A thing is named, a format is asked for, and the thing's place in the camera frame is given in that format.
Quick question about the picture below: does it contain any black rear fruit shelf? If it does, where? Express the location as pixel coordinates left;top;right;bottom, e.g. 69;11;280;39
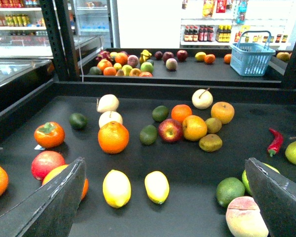
81;48;296;89

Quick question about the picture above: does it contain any small orange tangerine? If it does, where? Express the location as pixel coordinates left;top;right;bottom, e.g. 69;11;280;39
171;104;192;123

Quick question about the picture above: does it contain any white pear with stem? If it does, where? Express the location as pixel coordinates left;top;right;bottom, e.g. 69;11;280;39
191;88;213;110

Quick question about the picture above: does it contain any yellow orange apple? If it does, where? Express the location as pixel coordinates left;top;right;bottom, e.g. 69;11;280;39
211;101;235;124
182;115;208;141

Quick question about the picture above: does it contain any green lime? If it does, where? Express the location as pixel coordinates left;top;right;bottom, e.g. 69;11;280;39
139;124;158;146
216;177;245;208
152;105;169;122

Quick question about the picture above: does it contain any red chili pepper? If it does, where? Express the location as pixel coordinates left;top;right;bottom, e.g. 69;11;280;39
267;128;284;157

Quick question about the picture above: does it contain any red yellow apple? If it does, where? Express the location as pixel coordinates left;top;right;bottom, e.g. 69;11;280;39
158;118;183;143

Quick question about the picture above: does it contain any red apple front left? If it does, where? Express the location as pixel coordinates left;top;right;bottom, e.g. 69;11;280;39
31;151;66;181

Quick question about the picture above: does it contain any dark green avocado left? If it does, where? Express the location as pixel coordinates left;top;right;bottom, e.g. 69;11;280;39
69;113;88;130

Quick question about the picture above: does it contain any yellow orange apple rear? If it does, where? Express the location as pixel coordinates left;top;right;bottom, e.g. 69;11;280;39
211;101;235;124

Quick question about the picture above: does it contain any green lime upper middle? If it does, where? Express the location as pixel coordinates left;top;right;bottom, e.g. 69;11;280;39
152;105;169;122

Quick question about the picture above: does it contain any white pear rear left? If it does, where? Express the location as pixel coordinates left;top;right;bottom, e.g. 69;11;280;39
96;94;119;113

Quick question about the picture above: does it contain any yellow orange apple centre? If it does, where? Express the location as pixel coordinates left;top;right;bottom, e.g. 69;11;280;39
182;115;208;141

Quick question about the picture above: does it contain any glass top freezer chest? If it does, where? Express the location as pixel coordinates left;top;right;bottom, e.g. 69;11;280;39
0;36;104;112

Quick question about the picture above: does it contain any brown kiwi upper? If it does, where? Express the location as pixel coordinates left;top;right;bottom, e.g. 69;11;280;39
205;118;222;134

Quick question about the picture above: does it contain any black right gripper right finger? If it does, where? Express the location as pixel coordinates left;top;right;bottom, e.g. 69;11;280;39
245;158;296;237

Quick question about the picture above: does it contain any small blue shopping basket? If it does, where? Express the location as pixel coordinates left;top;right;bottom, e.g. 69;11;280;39
230;31;276;77

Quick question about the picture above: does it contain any yellow banana bunch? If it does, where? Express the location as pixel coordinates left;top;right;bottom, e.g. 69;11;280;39
139;49;152;64

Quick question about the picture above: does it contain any orange rear shelf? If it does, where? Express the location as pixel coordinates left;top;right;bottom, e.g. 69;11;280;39
204;54;216;65

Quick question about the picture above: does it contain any pink peach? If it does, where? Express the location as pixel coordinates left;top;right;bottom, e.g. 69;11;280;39
225;196;269;237

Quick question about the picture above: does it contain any peach rear shelf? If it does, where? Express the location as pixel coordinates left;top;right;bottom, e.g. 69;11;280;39
166;58;178;71

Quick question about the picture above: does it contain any yellow lemon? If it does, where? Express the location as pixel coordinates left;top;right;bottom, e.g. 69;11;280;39
144;171;170;204
103;170;131;208

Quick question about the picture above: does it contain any brown kiwi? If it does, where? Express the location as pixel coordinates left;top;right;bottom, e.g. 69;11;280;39
199;134;222;152
205;118;222;134

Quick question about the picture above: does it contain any green lime lower middle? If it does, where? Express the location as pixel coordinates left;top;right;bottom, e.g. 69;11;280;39
139;124;158;146

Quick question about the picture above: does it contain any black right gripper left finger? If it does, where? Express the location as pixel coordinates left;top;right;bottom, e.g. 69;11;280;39
0;158;86;237

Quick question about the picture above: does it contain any white wall shelf with bottles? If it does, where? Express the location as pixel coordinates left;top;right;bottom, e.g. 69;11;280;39
180;0;296;50

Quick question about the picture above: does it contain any orange fruit behind finger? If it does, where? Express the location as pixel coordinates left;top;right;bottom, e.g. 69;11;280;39
42;164;89;200

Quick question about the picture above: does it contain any black fruit shelf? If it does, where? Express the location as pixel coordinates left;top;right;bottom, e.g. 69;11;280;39
0;82;296;237
81;48;296;89

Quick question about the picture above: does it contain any bright green apple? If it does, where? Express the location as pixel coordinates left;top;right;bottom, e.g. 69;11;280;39
242;163;280;196

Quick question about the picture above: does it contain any white pear front left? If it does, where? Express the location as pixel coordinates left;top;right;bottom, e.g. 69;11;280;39
99;111;123;128

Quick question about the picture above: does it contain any black perforated shelf post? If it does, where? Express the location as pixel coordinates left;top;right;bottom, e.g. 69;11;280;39
40;0;80;81

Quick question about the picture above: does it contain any black front fruit shelf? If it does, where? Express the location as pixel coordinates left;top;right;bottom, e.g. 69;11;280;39
0;82;296;237

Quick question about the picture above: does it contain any brown kiwi lower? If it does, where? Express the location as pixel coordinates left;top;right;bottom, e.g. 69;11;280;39
199;134;222;152

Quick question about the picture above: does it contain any yellow lemon rear shelf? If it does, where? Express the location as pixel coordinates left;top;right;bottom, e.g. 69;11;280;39
195;52;207;62

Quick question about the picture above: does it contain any glass door drinks fridge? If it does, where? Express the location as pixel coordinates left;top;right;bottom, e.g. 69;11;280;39
70;0;120;48

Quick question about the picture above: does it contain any orange persimmon green calyx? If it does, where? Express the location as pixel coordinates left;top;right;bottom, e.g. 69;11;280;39
34;121;65;149

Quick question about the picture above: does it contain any green lime front right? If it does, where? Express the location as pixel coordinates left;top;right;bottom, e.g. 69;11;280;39
216;177;245;208

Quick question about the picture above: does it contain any dark red apple rear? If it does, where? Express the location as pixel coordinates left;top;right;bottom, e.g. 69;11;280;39
177;50;188;62

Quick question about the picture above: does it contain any large orange with knob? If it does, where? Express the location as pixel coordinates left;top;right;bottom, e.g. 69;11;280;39
98;121;129;154

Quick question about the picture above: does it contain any green apple rear shelf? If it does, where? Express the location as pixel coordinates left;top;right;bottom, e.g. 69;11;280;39
140;62;154;74

